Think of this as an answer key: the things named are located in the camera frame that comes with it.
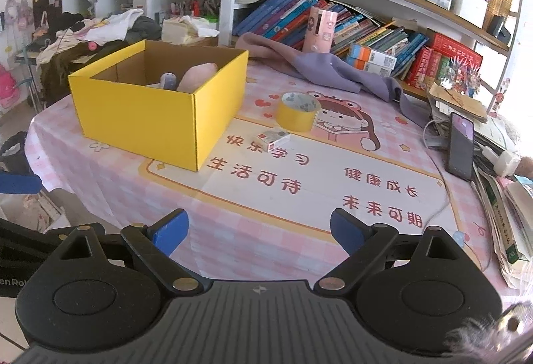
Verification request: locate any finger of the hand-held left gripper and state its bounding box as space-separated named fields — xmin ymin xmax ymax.
xmin=0 ymin=218 xmax=76 ymax=253
xmin=0 ymin=174 xmax=42 ymax=196

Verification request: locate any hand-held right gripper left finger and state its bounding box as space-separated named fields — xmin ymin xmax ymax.
xmin=58 ymin=211 xmax=201 ymax=293

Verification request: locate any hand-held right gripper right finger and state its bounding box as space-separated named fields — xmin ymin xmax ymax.
xmin=314 ymin=209 xmax=459 ymax=293

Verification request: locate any yellow cardboard box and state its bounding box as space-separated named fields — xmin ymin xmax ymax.
xmin=68 ymin=40 xmax=250 ymax=172

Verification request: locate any pink plush toy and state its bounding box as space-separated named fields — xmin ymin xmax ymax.
xmin=178 ymin=62 xmax=218 ymax=93

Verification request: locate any white storage container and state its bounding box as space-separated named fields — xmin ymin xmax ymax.
xmin=452 ymin=0 xmax=488 ymax=17

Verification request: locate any black trash bin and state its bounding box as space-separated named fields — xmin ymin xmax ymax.
xmin=0 ymin=132 xmax=34 ymax=177

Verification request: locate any small red white box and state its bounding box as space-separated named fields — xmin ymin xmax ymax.
xmin=257 ymin=129 xmax=291 ymax=152

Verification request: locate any yellow tape roll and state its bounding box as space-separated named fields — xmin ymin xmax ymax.
xmin=276 ymin=92 xmax=321 ymax=133

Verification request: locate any white flat power brick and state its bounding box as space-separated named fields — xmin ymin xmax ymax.
xmin=425 ymin=135 xmax=452 ymax=150

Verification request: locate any black smartphone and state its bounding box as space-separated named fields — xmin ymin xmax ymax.
xmin=445 ymin=112 xmax=475 ymax=181

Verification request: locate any stack of papers and books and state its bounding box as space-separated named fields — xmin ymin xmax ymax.
xmin=429 ymin=83 xmax=533 ymax=290

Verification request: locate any purple fleece cloth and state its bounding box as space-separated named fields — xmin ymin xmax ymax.
xmin=235 ymin=33 xmax=431 ymax=127

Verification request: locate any orange blue white carton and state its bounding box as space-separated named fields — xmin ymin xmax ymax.
xmin=345 ymin=58 xmax=392 ymax=77
xmin=350 ymin=44 xmax=397 ymax=69

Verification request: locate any white plastic adapter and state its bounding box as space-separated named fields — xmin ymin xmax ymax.
xmin=483 ymin=149 xmax=521 ymax=177

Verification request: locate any brown paper envelope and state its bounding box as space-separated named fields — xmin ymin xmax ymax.
xmin=429 ymin=83 xmax=488 ymax=121

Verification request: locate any fluffy grey sleeve cuff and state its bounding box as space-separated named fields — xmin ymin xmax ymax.
xmin=445 ymin=297 xmax=533 ymax=364

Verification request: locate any pile of clothes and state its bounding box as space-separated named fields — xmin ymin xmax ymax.
xmin=35 ymin=10 xmax=163 ymax=106

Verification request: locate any stack of red dictionaries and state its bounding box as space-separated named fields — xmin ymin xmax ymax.
xmin=406 ymin=33 xmax=484 ymax=92

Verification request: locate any colourful figure card pack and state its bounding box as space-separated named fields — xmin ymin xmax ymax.
xmin=437 ymin=56 xmax=481 ymax=98

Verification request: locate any white tissue pack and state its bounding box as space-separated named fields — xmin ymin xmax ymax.
xmin=162 ymin=15 xmax=221 ymax=46

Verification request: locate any pink cylindrical desk appliance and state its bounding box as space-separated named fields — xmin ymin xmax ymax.
xmin=302 ymin=7 xmax=338 ymax=54

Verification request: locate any row of leaning books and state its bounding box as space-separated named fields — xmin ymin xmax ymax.
xmin=232 ymin=0 xmax=429 ymax=79

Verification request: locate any small black box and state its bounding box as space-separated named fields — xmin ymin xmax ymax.
xmin=486 ymin=15 xmax=512 ymax=44

